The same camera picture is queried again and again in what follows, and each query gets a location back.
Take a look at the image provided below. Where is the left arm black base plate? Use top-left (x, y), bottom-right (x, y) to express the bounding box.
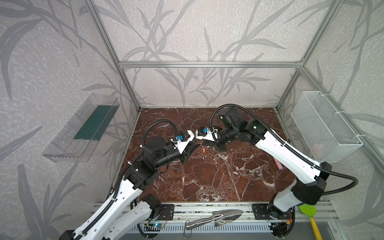
top-left (155, 204), bottom-right (175, 221)

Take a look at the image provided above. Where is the green circuit board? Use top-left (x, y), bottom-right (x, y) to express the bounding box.
top-left (145, 223), bottom-right (165, 232)

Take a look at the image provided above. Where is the white wire mesh basket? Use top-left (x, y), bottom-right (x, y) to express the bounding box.
top-left (291, 91), bottom-right (363, 163)

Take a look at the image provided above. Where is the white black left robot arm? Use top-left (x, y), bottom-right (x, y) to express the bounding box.
top-left (59, 137), bottom-right (199, 240)

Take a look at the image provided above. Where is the green sponge pad in bin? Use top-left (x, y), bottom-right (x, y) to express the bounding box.
top-left (74, 105), bottom-right (117, 141)

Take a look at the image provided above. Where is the purple pink toy rake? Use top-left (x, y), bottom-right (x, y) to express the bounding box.
top-left (274, 159), bottom-right (284, 171)

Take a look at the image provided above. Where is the pink object in basket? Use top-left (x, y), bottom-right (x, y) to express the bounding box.
top-left (311, 143), bottom-right (325, 159)

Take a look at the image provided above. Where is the silver metal garden trowel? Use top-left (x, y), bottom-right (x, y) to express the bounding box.
top-left (185, 209), bottom-right (244, 231)

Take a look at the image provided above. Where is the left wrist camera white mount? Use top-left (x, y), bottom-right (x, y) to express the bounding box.
top-left (171, 130), bottom-right (195, 154)

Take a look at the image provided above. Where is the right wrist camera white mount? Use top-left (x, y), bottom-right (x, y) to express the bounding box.
top-left (196, 127), bottom-right (221, 142)

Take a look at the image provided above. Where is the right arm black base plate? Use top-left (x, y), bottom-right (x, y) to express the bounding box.
top-left (251, 203), bottom-right (272, 220)

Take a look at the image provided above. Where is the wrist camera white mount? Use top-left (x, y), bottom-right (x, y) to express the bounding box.
top-left (196, 127), bottom-right (221, 142)
top-left (171, 130), bottom-right (195, 154)

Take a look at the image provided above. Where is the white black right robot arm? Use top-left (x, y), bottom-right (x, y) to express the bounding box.
top-left (196, 104), bottom-right (332, 218)

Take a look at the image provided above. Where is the clear plastic wall bin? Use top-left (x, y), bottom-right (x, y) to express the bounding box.
top-left (43, 94), bottom-right (120, 163)

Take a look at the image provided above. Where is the black corrugated right cable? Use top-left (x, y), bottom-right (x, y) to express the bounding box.
top-left (209, 103), bottom-right (359, 196)

